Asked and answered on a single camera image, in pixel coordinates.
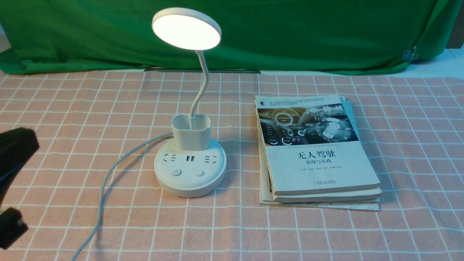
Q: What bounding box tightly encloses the pink checkered tablecloth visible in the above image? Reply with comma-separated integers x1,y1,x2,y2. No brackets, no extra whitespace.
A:
0,71,464,261

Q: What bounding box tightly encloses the green backdrop cloth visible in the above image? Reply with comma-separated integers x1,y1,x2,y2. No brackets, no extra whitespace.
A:
0,0,463,75

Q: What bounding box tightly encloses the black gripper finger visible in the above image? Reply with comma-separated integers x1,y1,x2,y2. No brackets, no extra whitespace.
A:
0,127,40,203
0,208,29,250

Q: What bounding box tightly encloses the white lamp power cable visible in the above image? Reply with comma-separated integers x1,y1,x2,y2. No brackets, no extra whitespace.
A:
71,133,173,261

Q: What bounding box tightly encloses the metal binder clip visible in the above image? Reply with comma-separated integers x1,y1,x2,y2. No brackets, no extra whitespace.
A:
401,46,419,63

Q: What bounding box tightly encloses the white desk lamp with sockets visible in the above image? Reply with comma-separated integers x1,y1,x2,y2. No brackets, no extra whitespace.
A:
152,7,227,198

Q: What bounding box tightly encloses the top self-driving book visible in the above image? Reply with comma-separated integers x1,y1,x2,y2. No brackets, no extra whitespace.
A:
254,95,380,196

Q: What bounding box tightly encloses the middle book in stack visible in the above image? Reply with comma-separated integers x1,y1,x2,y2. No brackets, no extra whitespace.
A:
257,96,382,203

